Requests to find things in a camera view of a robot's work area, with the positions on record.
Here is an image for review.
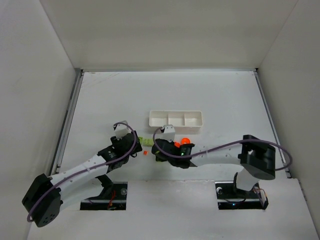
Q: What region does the green lego brick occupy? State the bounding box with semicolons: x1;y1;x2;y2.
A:
139;137;154;147

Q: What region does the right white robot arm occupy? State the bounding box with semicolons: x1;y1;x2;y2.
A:
151;135;276;192

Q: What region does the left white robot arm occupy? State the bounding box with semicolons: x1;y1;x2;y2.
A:
22;130;142;228

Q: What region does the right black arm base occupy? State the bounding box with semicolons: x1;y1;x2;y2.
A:
215;181;269;210

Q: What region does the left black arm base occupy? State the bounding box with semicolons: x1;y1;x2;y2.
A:
80;174;128;211

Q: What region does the orange dome lego piece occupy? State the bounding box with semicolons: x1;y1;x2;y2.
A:
180;137;191;145

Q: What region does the white three-compartment tray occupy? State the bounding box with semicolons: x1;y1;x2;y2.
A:
149;110;203;134

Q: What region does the orange ring lego piece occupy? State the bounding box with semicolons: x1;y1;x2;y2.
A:
174;141;181;148

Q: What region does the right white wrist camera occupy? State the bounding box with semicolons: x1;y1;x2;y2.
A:
162;124;176;142

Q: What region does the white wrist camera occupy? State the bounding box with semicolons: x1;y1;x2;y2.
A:
113;120;131;140
162;124;176;142

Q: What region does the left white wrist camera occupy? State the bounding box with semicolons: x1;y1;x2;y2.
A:
113;120;131;140

